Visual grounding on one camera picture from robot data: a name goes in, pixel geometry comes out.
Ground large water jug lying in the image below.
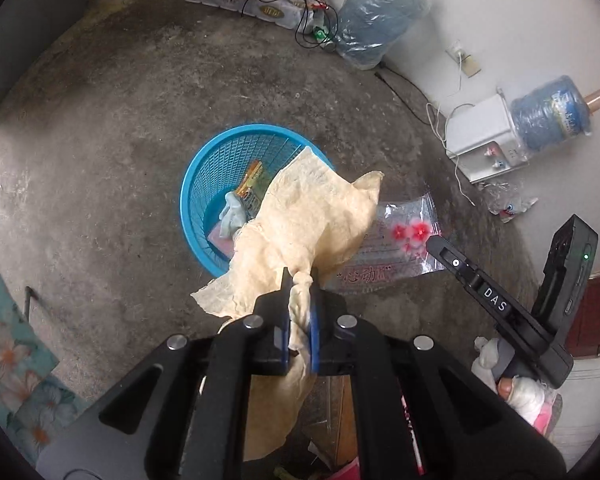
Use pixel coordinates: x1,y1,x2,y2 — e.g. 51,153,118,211
336,0,428,70

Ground beige paper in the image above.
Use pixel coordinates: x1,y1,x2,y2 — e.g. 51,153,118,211
192,148,384,462

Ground blue plastic trash basket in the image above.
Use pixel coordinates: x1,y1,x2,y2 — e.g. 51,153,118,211
178,124,329,278

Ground floral teal blanket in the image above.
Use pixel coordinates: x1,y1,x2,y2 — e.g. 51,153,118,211
0,273,87,464

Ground white water dispenser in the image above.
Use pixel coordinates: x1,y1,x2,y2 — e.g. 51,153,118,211
445,91,529,184

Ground clear flower printed bag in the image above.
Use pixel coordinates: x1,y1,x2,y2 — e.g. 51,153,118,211
326,194,443,295

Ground yellow snack wrapper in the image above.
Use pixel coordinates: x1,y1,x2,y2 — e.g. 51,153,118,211
235,160,273,218

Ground white gloved right hand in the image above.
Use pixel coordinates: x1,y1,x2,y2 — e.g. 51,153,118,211
471,336,562,438

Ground white power strip tray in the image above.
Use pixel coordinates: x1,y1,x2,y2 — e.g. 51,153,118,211
185,0,335,34

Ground blue water jug on dispenser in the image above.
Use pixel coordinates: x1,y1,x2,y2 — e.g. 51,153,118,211
509,76,600,155

